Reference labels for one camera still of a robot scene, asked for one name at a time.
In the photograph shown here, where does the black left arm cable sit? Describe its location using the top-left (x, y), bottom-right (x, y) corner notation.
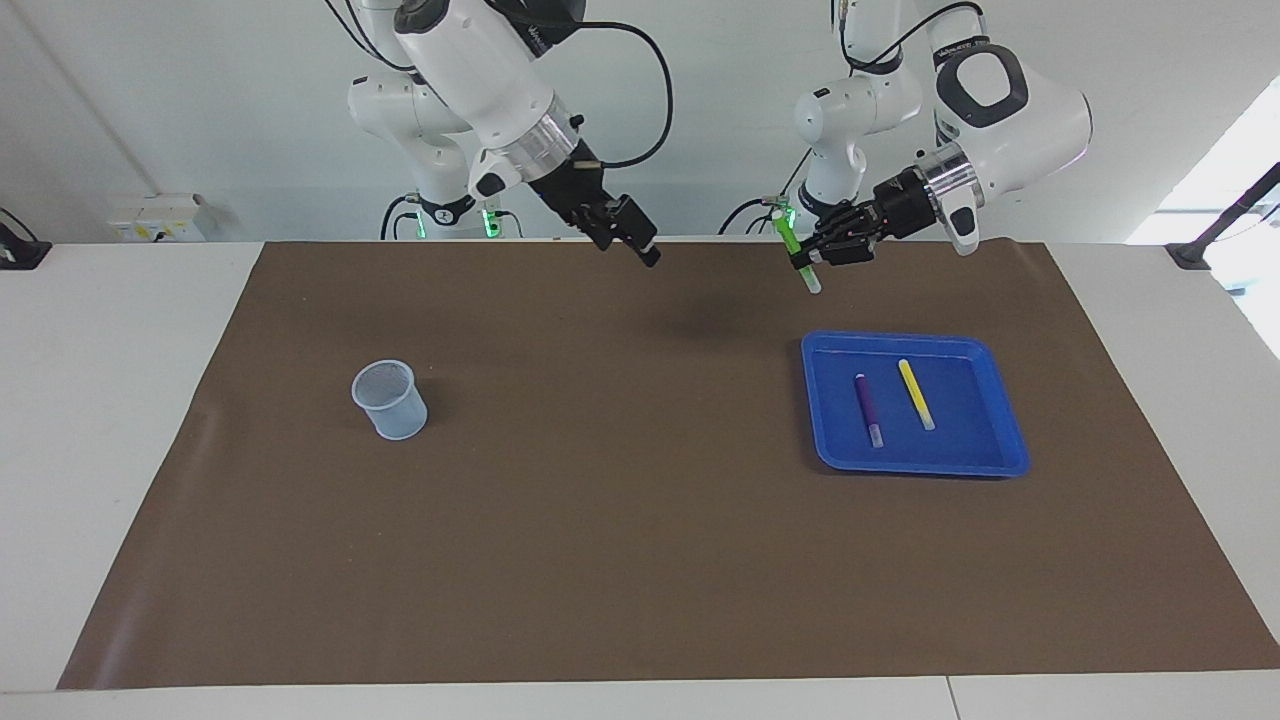
top-left (828, 0), bottom-right (991, 76)

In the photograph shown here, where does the purple pen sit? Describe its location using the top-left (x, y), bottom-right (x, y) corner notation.
top-left (853, 373), bottom-right (885, 449)

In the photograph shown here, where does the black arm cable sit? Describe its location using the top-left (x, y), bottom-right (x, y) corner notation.
top-left (330, 0), bottom-right (673, 171)
top-left (828, 0), bottom-right (991, 76)

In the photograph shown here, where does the yellow pen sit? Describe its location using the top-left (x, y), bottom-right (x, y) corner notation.
top-left (897, 358), bottom-right (937, 432)

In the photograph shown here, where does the black clamp stand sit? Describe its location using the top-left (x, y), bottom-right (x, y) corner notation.
top-left (1165, 162), bottom-right (1280, 271)

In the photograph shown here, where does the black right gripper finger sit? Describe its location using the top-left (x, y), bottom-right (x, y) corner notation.
top-left (612, 194), bottom-right (663, 269)
top-left (583, 200), bottom-right (627, 251)

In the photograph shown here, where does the brown table mat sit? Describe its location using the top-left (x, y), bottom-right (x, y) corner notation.
top-left (57, 238), bottom-right (1280, 691)

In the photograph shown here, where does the translucent plastic cup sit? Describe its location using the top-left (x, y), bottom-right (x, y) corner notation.
top-left (351, 359), bottom-right (429, 441)

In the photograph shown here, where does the white wall socket box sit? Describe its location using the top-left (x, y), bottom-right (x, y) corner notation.
top-left (106, 194), bottom-right (208, 244)

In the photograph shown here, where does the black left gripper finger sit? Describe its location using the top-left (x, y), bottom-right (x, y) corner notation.
top-left (790, 235), bottom-right (877, 271)
top-left (813, 200), bottom-right (881, 242)

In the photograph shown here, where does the green pen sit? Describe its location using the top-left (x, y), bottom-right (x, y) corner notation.
top-left (775, 208), bottom-right (823, 295)

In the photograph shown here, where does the black table clamp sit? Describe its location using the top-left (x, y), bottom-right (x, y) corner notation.
top-left (0, 207), bottom-right (53, 271)

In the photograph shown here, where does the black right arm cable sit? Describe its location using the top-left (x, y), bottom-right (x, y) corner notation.
top-left (330, 0), bottom-right (673, 171)

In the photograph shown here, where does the blue plastic tray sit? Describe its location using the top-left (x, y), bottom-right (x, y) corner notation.
top-left (800, 331), bottom-right (1031, 478)

